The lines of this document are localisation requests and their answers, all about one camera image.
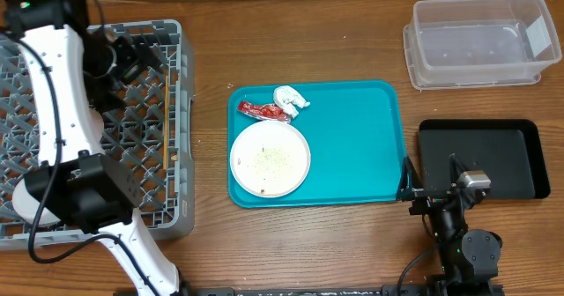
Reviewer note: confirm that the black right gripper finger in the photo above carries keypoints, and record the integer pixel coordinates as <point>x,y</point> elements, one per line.
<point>457,170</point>
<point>410,186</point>

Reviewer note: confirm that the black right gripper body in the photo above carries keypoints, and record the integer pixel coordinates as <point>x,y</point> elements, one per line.
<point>430,199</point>

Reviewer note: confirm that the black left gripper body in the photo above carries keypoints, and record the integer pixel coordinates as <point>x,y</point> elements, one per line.
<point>133,55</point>

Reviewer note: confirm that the pink plastic cup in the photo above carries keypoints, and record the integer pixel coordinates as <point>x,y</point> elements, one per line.
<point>98,124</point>

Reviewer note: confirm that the wooden chopstick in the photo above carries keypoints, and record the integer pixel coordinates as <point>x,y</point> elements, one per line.
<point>166,124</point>

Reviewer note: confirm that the white round plate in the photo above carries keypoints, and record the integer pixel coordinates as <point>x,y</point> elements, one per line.
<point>270,159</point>

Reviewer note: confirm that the white napkin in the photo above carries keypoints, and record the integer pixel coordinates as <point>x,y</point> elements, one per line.
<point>288,99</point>

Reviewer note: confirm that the red snack wrapper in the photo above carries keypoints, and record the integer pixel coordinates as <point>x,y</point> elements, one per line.
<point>266,112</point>

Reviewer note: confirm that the grey-white small bowl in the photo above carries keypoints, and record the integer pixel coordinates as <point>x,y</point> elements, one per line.
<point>26,207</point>

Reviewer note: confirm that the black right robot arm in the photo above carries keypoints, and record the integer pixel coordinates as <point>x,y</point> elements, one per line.
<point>469,258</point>

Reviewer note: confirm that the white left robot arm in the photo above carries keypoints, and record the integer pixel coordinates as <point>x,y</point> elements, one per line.
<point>72,72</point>

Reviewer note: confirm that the grey dishwasher rack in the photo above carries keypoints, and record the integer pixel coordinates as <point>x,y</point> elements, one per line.
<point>132,135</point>

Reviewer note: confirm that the black plastic bin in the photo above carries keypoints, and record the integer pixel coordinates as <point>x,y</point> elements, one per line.
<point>509,151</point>

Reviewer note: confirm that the teal plastic tray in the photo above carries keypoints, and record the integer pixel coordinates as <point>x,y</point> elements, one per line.
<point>355,136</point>

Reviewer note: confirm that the clear plastic container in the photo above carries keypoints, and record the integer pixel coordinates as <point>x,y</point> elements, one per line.
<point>451,44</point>

